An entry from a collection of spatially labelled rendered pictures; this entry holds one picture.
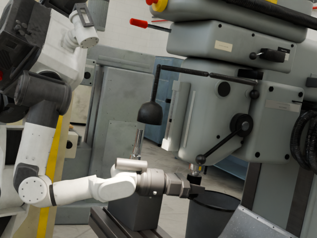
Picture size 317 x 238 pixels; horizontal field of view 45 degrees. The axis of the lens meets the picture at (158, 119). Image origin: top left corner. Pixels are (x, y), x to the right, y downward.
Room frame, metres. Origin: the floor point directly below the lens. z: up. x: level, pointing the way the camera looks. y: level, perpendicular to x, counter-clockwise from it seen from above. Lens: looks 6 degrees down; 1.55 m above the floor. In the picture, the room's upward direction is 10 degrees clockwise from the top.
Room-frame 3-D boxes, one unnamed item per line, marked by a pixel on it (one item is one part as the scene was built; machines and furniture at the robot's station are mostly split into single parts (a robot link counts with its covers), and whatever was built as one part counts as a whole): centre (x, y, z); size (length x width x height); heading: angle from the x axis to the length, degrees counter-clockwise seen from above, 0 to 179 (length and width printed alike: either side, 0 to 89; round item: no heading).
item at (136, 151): (1.61, 0.07, 1.26); 0.03 x 0.03 x 0.11
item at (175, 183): (1.19, -0.06, 1.22); 0.13 x 0.12 x 0.10; 15
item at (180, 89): (1.16, -0.05, 1.45); 0.04 x 0.04 x 0.21; 30
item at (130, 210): (1.57, 0.04, 1.04); 0.22 x 0.12 x 0.20; 37
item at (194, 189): (1.18, -0.15, 1.22); 0.06 x 0.02 x 0.03; 105
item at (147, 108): (1.09, 0.02, 1.45); 0.07 x 0.07 x 0.06
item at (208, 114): (1.22, -0.15, 1.47); 0.21 x 0.19 x 0.32; 30
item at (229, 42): (1.23, -0.18, 1.68); 0.34 x 0.24 x 0.10; 120
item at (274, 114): (1.31, -0.32, 1.47); 0.24 x 0.19 x 0.26; 30
